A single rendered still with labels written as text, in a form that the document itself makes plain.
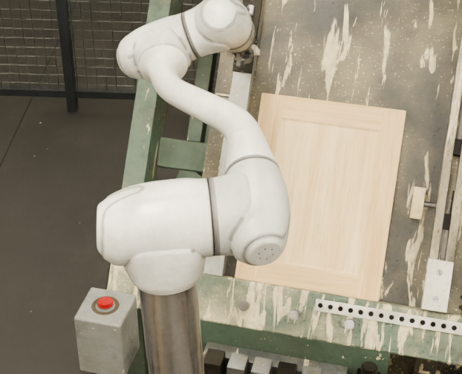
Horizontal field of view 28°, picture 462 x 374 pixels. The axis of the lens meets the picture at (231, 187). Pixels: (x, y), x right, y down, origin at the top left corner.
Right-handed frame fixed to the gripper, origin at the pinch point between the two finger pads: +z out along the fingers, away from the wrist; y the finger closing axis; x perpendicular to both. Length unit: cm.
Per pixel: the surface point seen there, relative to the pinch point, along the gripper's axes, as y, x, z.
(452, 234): -38, -54, 10
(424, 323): -60, -51, 11
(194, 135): -21.5, 16.7, 21.9
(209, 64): -2.0, 15.2, 22.0
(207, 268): -56, 6, 13
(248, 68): -3.1, 2.5, 12.0
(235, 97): -10.8, 4.9, 13.0
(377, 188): -28.8, -34.3, 15.2
